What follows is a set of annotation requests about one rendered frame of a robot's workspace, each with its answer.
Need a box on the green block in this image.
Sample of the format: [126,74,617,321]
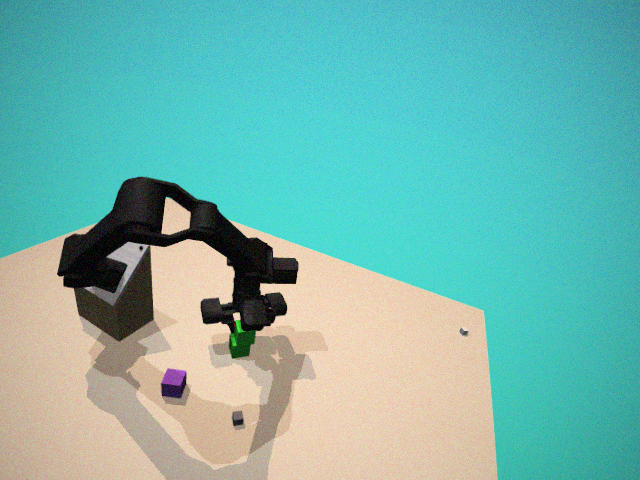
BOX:
[228,333,251,359]
[234,320,256,346]

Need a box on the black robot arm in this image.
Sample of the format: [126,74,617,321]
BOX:
[57,177,299,331]

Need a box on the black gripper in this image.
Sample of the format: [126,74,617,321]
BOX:
[201,281,287,334]

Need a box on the purple cube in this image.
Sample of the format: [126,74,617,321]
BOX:
[161,368,187,399]

